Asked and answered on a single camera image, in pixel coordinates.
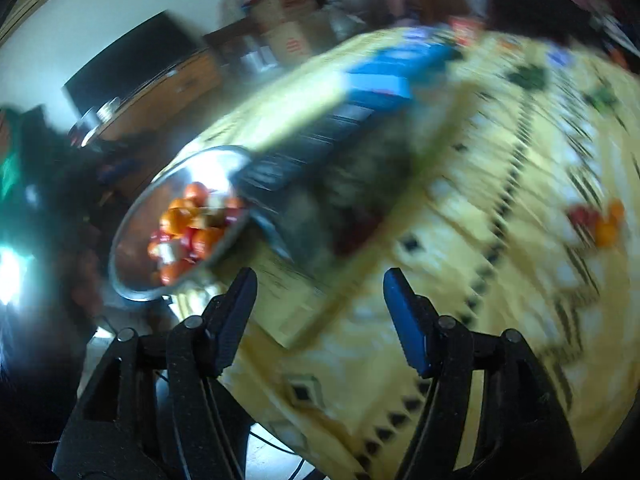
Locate green leafy vegetable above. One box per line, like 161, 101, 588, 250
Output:
509, 66, 549, 90
584, 84, 620, 112

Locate yellow patterned blanket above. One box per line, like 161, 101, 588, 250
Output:
165, 25, 640, 480

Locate red snack box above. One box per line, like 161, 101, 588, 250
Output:
451, 16, 484, 44

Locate metal pot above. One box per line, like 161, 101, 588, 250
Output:
70, 97, 123, 148

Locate pile of oranges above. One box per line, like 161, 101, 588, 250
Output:
147, 182, 246, 286

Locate pile of red tomatoes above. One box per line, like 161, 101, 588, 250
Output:
150, 195, 244, 267

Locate single red fruit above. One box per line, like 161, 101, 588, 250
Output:
567, 204, 601, 236

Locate stack of cardboard boxes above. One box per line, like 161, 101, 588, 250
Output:
247, 0, 323, 67

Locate black cable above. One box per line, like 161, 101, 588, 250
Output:
247, 427, 321, 480

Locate black television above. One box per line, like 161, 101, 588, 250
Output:
62, 10, 211, 121

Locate black box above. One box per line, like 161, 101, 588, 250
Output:
234, 102, 373, 193

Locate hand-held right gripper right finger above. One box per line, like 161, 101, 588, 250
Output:
382, 267, 583, 480

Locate wooden television cabinet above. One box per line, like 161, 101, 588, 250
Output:
92, 47, 223, 143

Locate single orange fruit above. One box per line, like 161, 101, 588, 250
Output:
595, 200, 627, 248

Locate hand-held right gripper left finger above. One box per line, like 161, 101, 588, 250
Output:
52, 266, 258, 480

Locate blue green cardboard box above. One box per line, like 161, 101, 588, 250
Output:
215, 30, 466, 351

